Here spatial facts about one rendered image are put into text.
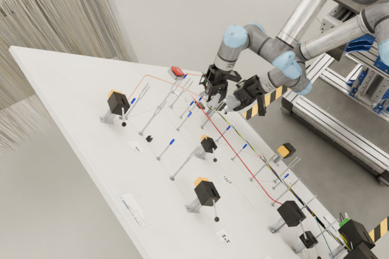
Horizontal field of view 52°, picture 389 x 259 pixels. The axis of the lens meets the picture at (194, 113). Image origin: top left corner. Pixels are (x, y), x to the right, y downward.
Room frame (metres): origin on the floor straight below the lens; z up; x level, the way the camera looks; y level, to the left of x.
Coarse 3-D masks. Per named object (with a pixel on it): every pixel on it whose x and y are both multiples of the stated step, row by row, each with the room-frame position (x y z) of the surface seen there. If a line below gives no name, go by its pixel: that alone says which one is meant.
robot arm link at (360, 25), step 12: (360, 12) 0.85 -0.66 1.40; (372, 12) 0.81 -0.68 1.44; (384, 12) 0.78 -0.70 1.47; (348, 24) 0.83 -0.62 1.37; (360, 24) 0.80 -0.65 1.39; (372, 24) 0.78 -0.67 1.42; (324, 36) 0.84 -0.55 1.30; (336, 36) 0.82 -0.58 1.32; (348, 36) 0.80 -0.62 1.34; (300, 48) 0.86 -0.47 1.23; (312, 48) 0.83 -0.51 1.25; (324, 48) 0.81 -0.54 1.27; (300, 60) 0.82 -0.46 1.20
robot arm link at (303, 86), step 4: (300, 64) 0.80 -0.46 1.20; (304, 68) 0.79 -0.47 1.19; (304, 72) 0.77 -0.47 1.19; (300, 76) 0.74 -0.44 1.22; (304, 76) 0.75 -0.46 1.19; (300, 80) 0.72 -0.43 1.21; (304, 80) 0.73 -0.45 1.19; (308, 80) 0.74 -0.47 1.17; (296, 84) 0.71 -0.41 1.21; (300, 84) 0.71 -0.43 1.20; (304, 84) 0.72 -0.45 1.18; (308, 84) 0.72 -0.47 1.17; (292, 88) 0.71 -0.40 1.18; (296, 88) 0.71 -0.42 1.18; (300, 88) 0.71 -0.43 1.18; (304, 88) 0.71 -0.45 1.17; (308, 88) 0.71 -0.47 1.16; (296, 92) 0.71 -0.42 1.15; (300, 92) 0.70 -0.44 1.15; (304, 92) 0.70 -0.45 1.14
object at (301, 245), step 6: (306, 234) 0.15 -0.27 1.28; (312, 234) 0.15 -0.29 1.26; (312, 240) 0.13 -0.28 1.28; (294, 246) 0.13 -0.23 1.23; (300, 246) 0.12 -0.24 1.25; (306, 246) 0.12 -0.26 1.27; (312, 246) 0.12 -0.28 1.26; (294, 252) 0.11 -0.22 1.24; (300, 252) 0.11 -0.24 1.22; (318, 258) 0.08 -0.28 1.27
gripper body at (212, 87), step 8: (208, 72) 0.76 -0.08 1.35; (216, 72) 0.74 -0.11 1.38; (224, 72) 0.74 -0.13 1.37; (200, 80) 0.76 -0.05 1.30; (208, 80) 0.74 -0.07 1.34; (216, 80) 0.74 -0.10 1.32; (224, 80) 0.74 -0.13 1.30; (208, 88) 0.72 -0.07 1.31; (216, 88) 0.72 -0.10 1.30; (224, 88) 0.72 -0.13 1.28; (208, 96) 0.70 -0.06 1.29
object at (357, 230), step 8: (344, 224) 0.17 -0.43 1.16; (352, 224) 0.17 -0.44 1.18; (360, 224) 0.16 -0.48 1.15; (344, 232) 0.15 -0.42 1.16; (352, 232) 0.14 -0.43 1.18; (360, 232) 0.13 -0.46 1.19; (352, 240) 0.12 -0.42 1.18; (360, 240) 0.11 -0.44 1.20; (368, 240) 0.11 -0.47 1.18; (336, 248) 0.11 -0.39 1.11
